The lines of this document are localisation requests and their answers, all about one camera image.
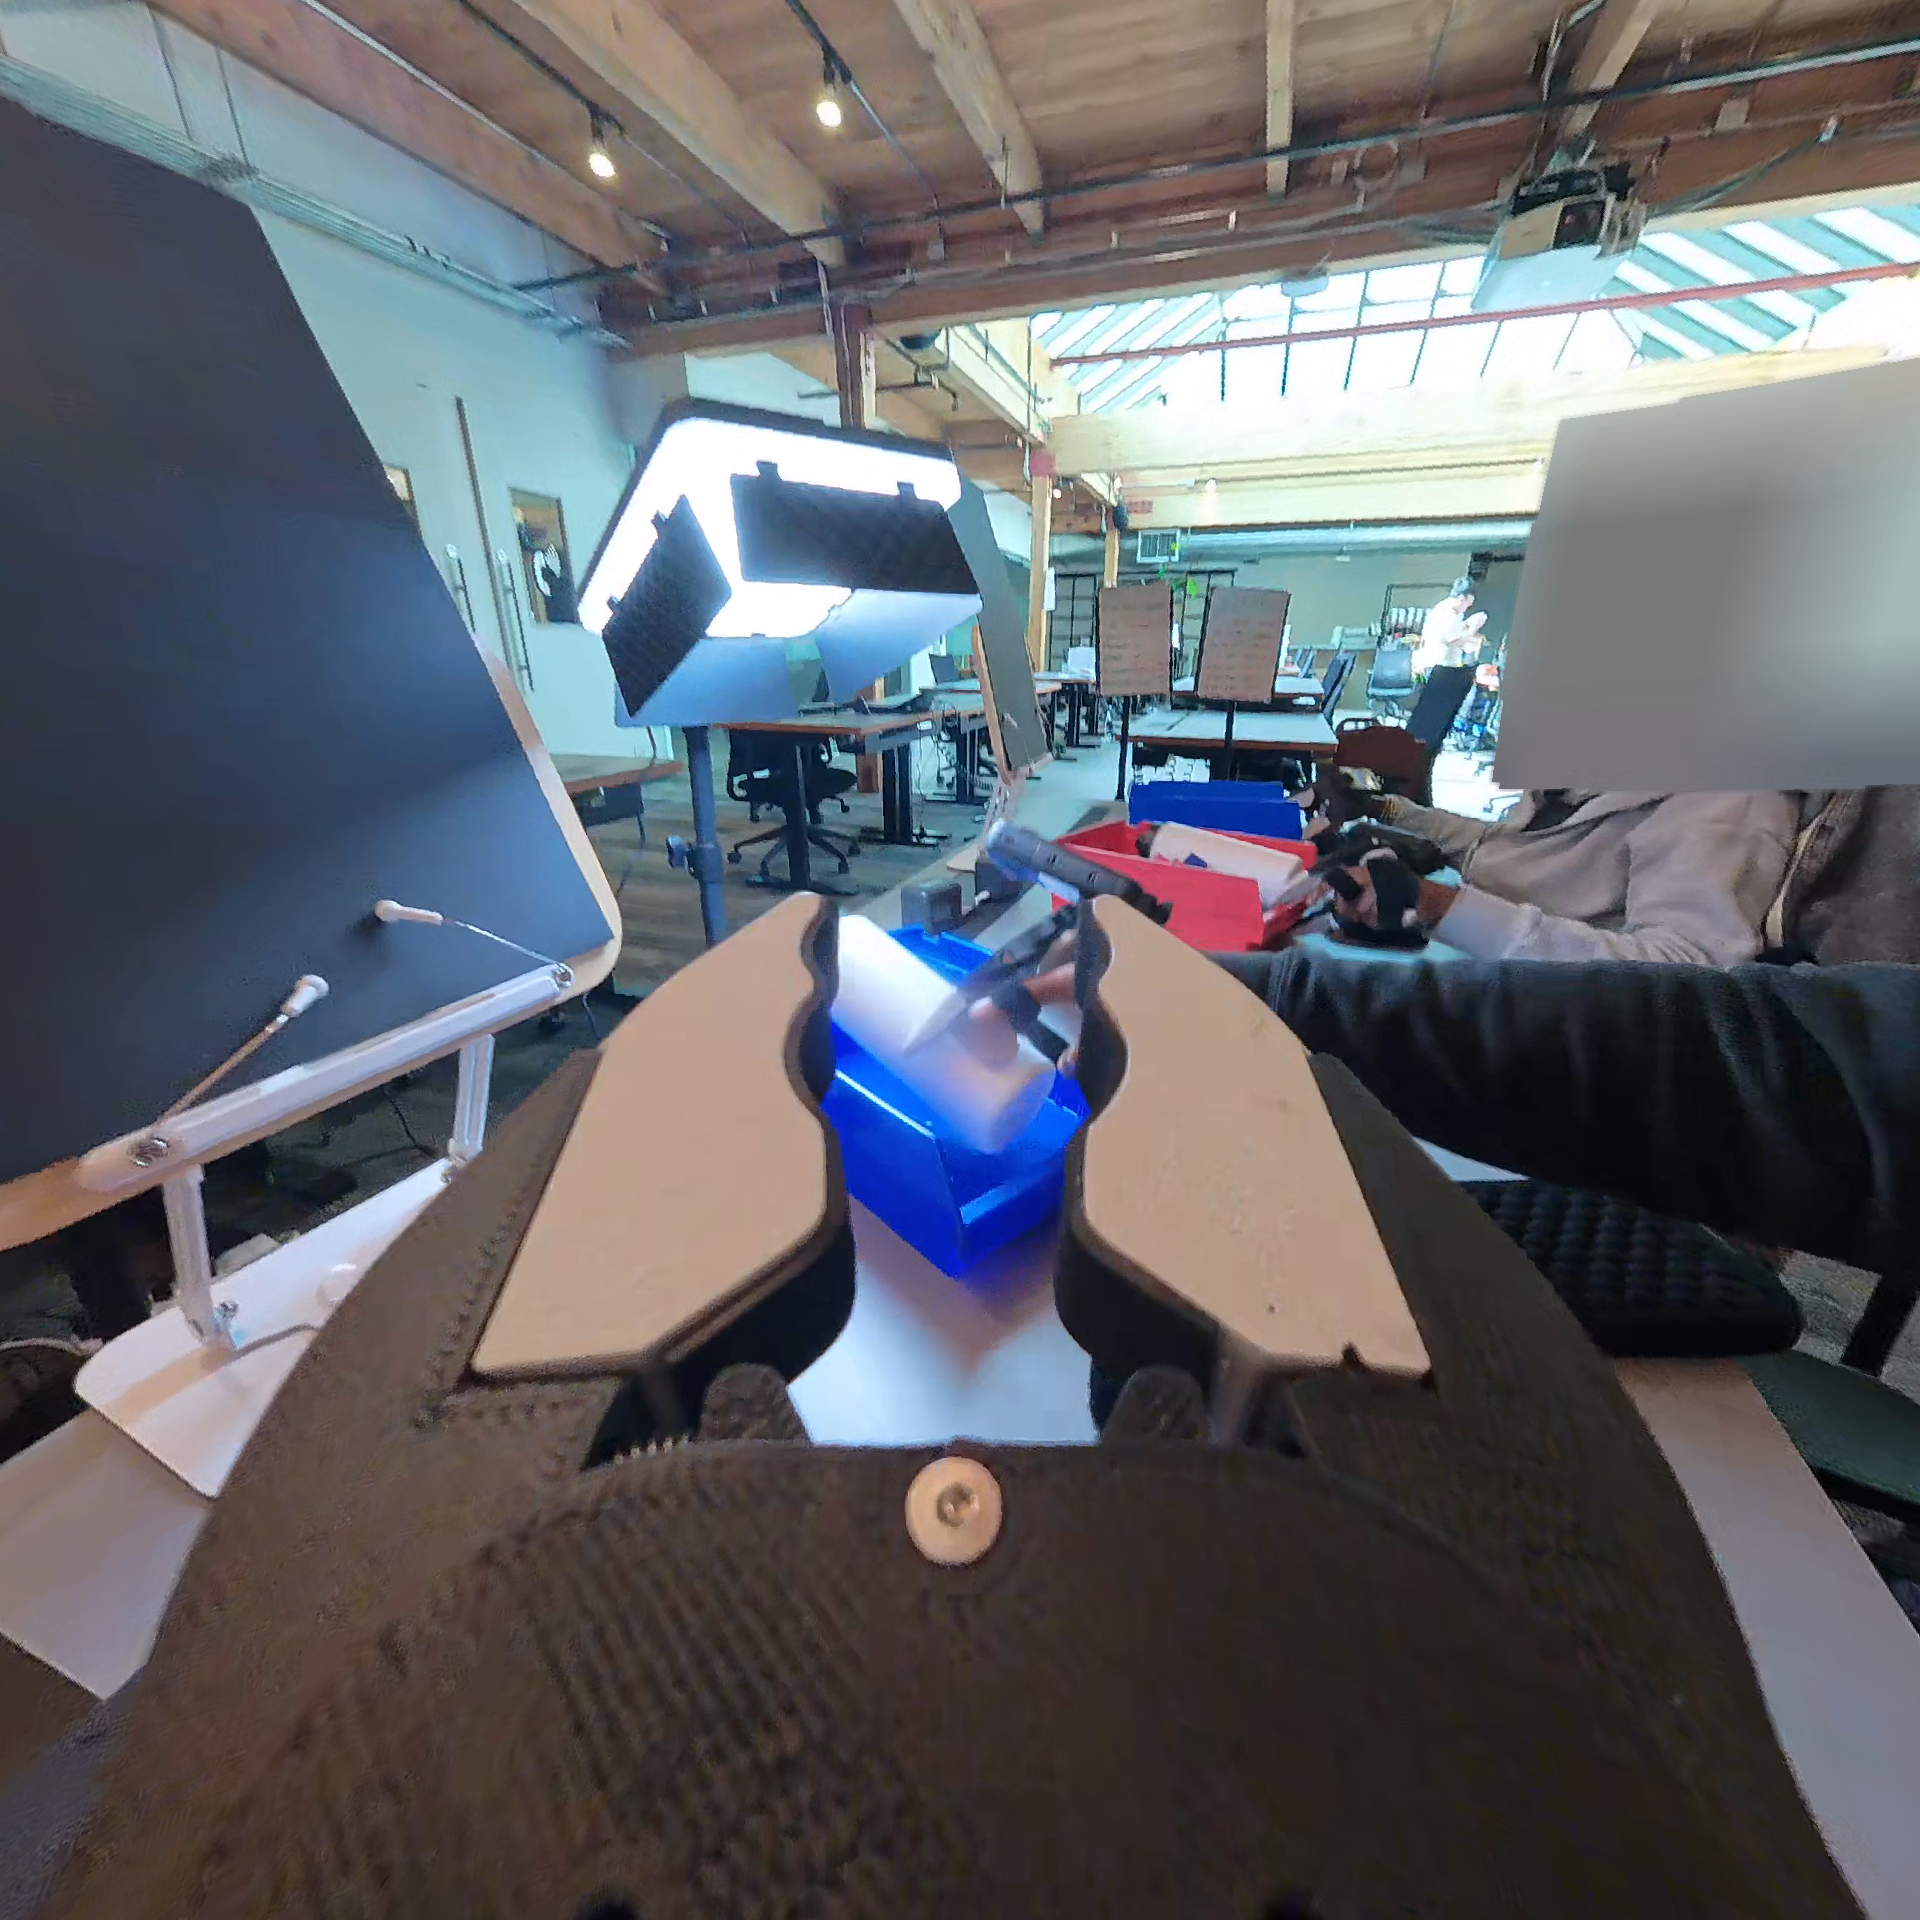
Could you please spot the person's right forearm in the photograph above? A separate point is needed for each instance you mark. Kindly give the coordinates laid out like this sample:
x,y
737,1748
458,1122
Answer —
x,y
1576,1078

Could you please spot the ceiling projector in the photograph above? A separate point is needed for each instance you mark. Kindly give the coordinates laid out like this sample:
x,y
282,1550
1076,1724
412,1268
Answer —
x,y
1559,224

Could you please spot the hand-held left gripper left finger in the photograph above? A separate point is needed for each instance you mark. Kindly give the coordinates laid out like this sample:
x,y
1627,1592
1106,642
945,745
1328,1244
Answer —
x,y
675,1185

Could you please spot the small grey box device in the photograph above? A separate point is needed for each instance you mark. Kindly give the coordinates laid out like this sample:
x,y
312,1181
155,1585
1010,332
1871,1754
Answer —
x,y
933,906

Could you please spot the blue plastic bin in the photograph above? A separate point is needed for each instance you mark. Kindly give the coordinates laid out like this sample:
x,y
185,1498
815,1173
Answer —
x,y
931,1201
1215,808

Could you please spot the studio softbox light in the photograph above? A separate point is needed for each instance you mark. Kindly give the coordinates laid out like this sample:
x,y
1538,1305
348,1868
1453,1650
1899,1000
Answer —
x,y
779,585

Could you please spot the white bottle black cap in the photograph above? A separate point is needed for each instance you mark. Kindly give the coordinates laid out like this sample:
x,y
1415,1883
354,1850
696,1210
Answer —
x,y
931,1050

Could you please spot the wooden top desk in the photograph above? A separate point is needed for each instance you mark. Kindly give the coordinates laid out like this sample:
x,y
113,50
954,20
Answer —
x,y
1231,733
608,773
840,720

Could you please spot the black panel on white stand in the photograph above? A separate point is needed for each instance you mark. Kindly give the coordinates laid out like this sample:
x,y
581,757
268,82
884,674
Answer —
x,y
225,598
1003,661

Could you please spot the dark green chair seat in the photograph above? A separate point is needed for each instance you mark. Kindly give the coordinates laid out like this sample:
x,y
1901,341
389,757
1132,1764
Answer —
x,y
1844,1424

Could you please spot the person's upper body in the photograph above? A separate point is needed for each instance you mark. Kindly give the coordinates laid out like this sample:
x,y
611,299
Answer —
x,y
1620,869

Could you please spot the red plastic tray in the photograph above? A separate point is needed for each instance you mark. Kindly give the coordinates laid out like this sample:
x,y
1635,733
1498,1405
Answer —
x,y
1201,907

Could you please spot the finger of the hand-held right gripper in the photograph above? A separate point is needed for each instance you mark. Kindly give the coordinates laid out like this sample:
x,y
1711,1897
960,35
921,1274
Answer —
x,y
1039,945
984,1013

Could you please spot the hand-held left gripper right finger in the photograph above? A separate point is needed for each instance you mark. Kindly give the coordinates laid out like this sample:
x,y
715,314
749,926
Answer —
x,y
1244,1201

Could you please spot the dark wall poster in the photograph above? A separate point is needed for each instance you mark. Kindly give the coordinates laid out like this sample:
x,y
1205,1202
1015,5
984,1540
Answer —
x,y
543,556

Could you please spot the white flip chart board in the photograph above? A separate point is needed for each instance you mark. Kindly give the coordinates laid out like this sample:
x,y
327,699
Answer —
x,y
1137,637
1241,642

